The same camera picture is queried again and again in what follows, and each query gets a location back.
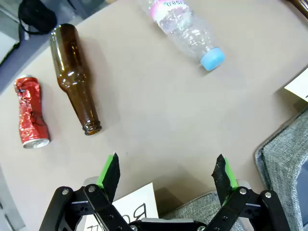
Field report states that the white plastic basket card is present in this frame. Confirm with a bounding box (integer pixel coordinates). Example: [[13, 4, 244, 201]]
[[283, 68, 308, 103]]

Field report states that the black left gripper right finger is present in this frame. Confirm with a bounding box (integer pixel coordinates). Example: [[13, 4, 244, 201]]
[[204, 154, 292, 231]]

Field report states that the pink label plastic bottle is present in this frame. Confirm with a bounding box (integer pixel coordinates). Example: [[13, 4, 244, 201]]
[[138, 0, 226, 72]]

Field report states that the brown glass bottle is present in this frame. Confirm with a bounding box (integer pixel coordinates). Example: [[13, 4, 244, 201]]
[[50, 23, 103, 137], [287, 0, 308, 14]]

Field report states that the grey fabric plastic basket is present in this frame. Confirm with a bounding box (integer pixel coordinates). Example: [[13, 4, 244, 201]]
[[255, 109, 308, 231]]

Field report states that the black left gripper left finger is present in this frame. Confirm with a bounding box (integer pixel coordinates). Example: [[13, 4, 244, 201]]
[[39, 152, 135, 231]]

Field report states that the black backpack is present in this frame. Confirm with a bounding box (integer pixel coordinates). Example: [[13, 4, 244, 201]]
[[18, 0, 58, 35]]

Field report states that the white bottle basket card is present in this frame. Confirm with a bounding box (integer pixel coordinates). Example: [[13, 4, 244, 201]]
[[80, 182, 159, 231]]

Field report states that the grey fabric bottle basket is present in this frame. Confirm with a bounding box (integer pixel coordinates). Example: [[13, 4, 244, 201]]
[[160, 191, 244, 231]]

